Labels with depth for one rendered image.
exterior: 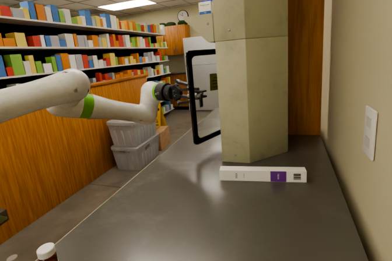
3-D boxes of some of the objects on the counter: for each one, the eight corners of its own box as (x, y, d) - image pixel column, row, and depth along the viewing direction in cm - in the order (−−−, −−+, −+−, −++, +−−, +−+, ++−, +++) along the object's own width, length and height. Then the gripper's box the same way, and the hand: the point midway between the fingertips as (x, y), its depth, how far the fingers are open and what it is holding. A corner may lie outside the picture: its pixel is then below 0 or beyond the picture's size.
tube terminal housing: (287, 137, 122) (287, -37, 105) (287, 166, 93) (288, -70, 75) (237, 136, 131) (228, -25, 113) (222, 161, 101) (208, -51, 84)
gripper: (164, 108, 125) (199, 111, 109) (161, 78, 122) (197, 78, 106) (175, 105, 131) (210, 108, 115) (172, 77, 127) (208, 76, 112)
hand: (198, 93), depth 113 cm, fingers closed, pressing on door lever
